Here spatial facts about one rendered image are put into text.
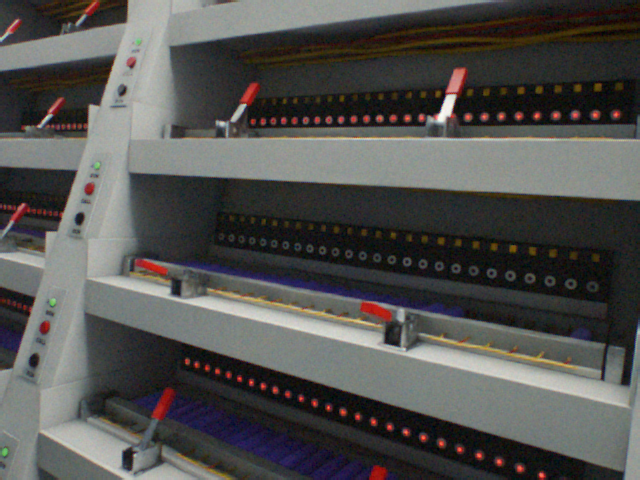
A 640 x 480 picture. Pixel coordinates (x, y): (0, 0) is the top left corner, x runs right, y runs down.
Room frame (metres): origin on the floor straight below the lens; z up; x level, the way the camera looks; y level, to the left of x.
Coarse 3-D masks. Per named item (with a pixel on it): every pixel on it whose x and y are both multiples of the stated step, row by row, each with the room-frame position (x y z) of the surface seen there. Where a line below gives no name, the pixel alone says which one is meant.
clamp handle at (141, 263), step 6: (138, 258) 0.54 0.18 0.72; (138, 264) 0.54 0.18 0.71; (144, 264) 0.54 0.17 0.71; (150, 264) 0.55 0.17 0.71; (156, 264) 0.55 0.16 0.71; (150, 270) 0.55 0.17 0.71; (156, 270) 0.55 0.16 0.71; (162, 270) 0.56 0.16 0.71; (186, 270) 0.59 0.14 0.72; (174, 276) 0.58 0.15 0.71; (180, 276) 0.59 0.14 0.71; (186, 276) 0.60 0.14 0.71
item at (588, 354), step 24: (168, 264) 0.68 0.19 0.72; (216, 288) 0.62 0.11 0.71; (240, 288) 0.60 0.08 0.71; (264, 288) 0.58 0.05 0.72; (288, 288) 0.57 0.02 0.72; (312, 312) 0.53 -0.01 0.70; (336, 312) 0.53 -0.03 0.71; (360, 312) 0.52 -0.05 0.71; (432, 336) 0.46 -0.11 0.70; (456, 336) 0.46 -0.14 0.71; (480, 336) 0.45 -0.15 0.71; (504, 336) 0.44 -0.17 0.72; (528, 336) 0.43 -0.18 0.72; (552, 336) 0.43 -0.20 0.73; (576, 360) 0.41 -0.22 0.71; (600, 360) 0.40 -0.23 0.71
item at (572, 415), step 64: (128, 256) 0.70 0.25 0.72; (192, 256) 0.81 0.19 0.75; (256, 256) 0.75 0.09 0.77; (128, 320) 0.63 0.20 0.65; (192, 320) 0.57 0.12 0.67; (256, 320) 0.52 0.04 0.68; (320, 320) 0.53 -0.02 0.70; (384, 384) 0.45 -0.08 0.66; (448, 384) 0.42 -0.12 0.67; (512, 384) 0.39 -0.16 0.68; (576, 384) 0.39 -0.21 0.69; (576, 448) 0.37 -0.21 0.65
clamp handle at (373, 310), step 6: (366, 306) 0.40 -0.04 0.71; (372, 306) 0.40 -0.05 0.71; (378, 306) 0.40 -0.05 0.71; (366, 312) 0.40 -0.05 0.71; (372, 312) 0.39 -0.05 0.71; (378, 312) 0.40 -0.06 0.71; (384, 312) 0.41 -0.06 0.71; (390, 312) 0.42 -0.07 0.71; (402, 312) 0.45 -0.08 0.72; (378, 318) 0.42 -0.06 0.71; (384, 318) 0.41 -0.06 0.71; (390, 318) 0.42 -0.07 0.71; (396, 318) 0.44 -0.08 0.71; (402, 318) 0.45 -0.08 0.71; (396, 324) 0.44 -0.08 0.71
